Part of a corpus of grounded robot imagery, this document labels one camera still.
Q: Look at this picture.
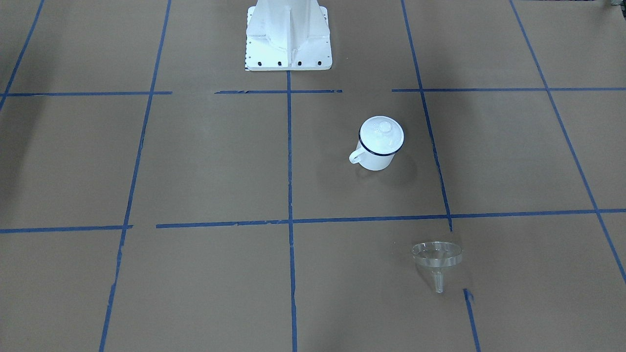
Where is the white enamel cup lid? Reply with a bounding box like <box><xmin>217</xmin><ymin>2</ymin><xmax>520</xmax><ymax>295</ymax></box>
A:
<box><xmin>358</xmin><ymin>116</ymin><xmax>404</xmax><ymax>156</ymax></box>

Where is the white enamel cup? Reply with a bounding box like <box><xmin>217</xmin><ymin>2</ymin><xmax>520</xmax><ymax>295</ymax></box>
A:
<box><xmin>348</xmin><ymin>141</ymin><xmax>395</xmax><ymax>171</ymax></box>

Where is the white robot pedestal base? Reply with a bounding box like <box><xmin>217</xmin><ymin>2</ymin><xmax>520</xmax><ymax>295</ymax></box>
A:
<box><xmin>245</xmin><ymin>0</ymin><xmax>333</xmax><ymax>71</ymax></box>

